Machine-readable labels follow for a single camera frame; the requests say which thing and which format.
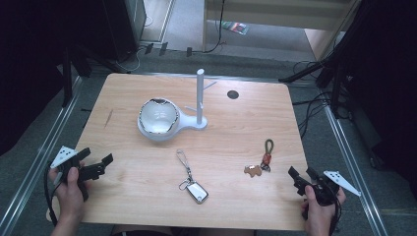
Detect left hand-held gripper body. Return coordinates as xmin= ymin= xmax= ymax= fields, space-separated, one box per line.
xmin=49 ymin=146 xmax=106 ymax=182

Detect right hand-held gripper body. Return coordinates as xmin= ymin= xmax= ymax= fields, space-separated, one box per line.
xmin=309 ymin=170 xmax=362 ymax=207

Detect green rope keychain brown tag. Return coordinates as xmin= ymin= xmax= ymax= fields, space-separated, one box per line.
xmin=243 ymin=138 xmax=275 ymax=179

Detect silver key fob keychain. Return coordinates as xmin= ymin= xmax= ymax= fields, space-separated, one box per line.
xmin=175 ymin=148 xmax=209 ymax=205

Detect white key rack stand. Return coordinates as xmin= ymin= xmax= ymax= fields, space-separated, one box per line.
xmin=137 ymin=68 xmax=218 ymax=143

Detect person's right hand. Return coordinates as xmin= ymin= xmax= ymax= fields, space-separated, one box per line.
xmin=300 ymin=186 xmax=347 ymax=229

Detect person's left hand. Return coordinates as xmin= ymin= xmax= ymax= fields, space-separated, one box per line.
xmin=48 ymin=165 xmax=89 ymax=224

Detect white bowl with silver rim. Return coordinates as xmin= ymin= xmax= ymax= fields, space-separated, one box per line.
xmin=139 ymin=97 xmax=181 ymax=135

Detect black metal stand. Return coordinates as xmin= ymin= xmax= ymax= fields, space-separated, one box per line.
xmin=61 ymin=48 xmax=74 ymax=108

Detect black tripod stand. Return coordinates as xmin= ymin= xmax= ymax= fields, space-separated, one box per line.
xmin=277 ymin=0 xmax=372 ymax=119

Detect black cabinet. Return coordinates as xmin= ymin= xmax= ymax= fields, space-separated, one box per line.
xmin=100 ymin=0 xmax=148 ymax=63

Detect light wooden shelf unit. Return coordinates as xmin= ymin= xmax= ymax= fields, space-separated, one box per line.
xmin=202 ymin=0 xmax=363 ymax=62

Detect colourful packet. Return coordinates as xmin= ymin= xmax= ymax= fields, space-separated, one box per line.
xmin=221 ymin=21 xmax=251 ymax=35

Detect metal floor rail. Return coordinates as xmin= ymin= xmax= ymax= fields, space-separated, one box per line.
xmin=322 ymin=103 xmax=389 ymax=236
xmin=0 ymin=76 xmax=84 ymax=236

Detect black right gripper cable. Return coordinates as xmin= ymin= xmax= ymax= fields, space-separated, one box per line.
xmin=328 ymin=193 xmax=344 ymax=236

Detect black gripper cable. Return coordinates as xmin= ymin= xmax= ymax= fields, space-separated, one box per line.
xmin=328 ymin=193 xmax=344 ymax=236
xmin=43 ymin=161 xmax=59 ymax=227

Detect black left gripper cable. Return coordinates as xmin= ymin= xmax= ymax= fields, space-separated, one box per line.
xmin=43 ymin=161 xmax=59 ymax=227

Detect black floor cables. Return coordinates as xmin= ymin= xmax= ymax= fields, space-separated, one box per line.
xmin=290 ymin=60 xmax=332 ymax=140

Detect white cable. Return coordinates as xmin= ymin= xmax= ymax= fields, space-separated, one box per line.
xmin=115 ymin=45 xmax=146 ymax=74

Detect black hanging cable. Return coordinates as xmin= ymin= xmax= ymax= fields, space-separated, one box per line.
xmin=204 ymin=0 xmax=228 ymax=54

